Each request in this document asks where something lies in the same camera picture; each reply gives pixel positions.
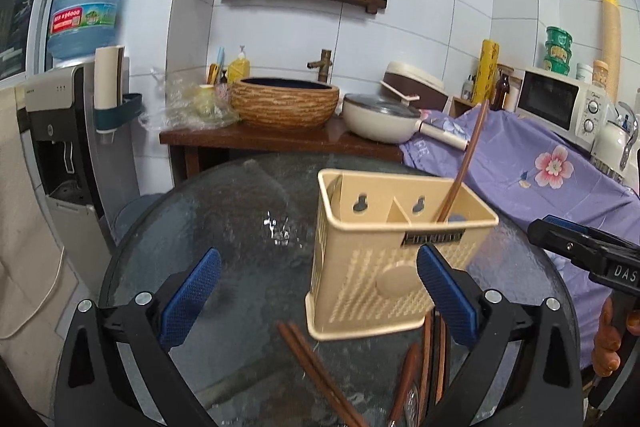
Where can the purple floral cloth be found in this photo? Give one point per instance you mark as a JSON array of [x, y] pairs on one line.
[[527, 172]]

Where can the cream plastic utensil holder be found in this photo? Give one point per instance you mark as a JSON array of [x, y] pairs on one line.
[[370, 226]]

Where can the stacked green bowls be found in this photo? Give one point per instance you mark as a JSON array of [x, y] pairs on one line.
[[558, 48]]

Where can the brown glass bottle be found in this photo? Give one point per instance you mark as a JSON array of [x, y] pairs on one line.
[[502, 89]]

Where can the white black water dispenser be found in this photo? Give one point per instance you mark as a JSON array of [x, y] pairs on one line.
[[85, 161]]

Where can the brown wood grain chopstick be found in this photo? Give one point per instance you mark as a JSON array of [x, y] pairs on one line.
[[426, 364]]

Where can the black chopstick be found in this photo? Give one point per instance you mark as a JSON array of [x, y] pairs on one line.
[[434, 362]]

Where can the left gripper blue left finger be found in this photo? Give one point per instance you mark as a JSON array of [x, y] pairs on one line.
[[187, 294]]

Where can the bronze faucet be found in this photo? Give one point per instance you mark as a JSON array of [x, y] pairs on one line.
[[323, 65]]

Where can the cream brown rice cooker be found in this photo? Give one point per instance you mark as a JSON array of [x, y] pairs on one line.
[[414, 87]]

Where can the white electric kettle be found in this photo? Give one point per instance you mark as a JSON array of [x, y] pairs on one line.
[[612, 148]]

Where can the cream frying pan with lid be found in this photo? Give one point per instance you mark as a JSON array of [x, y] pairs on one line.
[[380, 119]]

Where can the beige rolled mat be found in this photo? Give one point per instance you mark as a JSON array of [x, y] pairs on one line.
[[611, 44]]

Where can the yellow rolled mat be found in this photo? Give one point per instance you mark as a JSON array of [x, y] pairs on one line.
[[486, 71]]

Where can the right hand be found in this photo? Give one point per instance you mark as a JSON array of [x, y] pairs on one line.
[[606, 343]]

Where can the beige hanging cloth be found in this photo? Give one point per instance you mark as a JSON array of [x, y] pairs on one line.
[[31, 263]]

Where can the wooden handled metal spoon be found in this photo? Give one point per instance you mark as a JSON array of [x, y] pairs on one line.
[[404, 384]]

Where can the clear plastic bag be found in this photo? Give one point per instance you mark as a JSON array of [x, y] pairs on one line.
[[189, 102]]

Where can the yellow soap bottle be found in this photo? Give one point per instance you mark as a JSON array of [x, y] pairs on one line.
[[239, 68]]

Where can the brown woven basin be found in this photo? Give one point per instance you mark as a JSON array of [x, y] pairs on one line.
[[275, 103]]

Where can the white microwave oven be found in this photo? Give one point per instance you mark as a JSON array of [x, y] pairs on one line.
[[574, 110]]

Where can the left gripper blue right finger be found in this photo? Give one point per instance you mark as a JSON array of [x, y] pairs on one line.
[[453, 292]]

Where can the dark wooden counter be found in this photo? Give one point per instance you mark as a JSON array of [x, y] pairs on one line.
[[194, 151]]

